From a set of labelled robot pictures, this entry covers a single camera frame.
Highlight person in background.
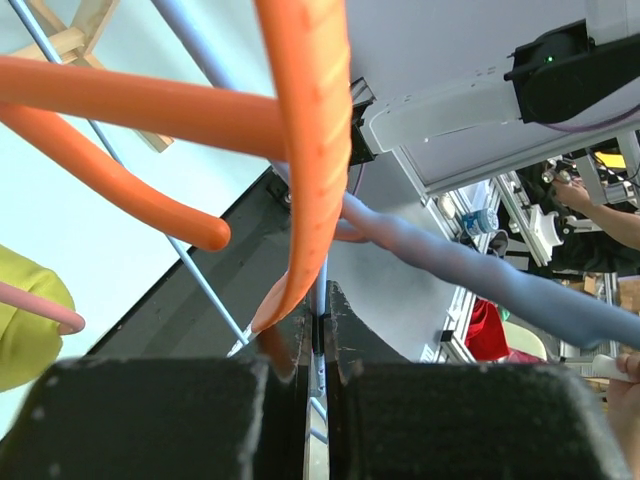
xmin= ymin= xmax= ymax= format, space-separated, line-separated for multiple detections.
xmin=517 ymin=163 xmax=639 ymax=278

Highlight blue wire hanger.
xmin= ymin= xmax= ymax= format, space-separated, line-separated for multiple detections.
xmin=9 ymin=0 xmax=640 ymax=446

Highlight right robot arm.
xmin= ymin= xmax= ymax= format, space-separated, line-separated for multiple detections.
xmin=347 ymin=1 xmax=639 ymax=166

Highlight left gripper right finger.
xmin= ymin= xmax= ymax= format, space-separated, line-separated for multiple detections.
xmin=324 ymin=282 xmax=631 ymax=479

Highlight yellow trousers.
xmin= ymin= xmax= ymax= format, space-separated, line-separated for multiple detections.
xmin=1 ymin=246 xmax=75 ymax=392

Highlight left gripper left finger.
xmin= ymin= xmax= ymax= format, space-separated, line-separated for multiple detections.
xmin=1 ymin=303 xmax=310 ymax=479

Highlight wooden clothes rack frame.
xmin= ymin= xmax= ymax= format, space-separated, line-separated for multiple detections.
xmin=9 ymin=0 xmax=174 ymax=154

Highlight pink wire hanger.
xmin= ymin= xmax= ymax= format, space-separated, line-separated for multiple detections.
xmin=1 ymin=282 xmax=86 ymax=335

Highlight orange plastic hanger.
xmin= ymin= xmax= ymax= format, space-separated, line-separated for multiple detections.
xmin=1 ymin=1 xmax=352 ymax=332

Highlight blue patterned cup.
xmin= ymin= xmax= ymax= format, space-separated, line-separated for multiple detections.
xmin=461 ymin=208 xmax=499 ymax=237

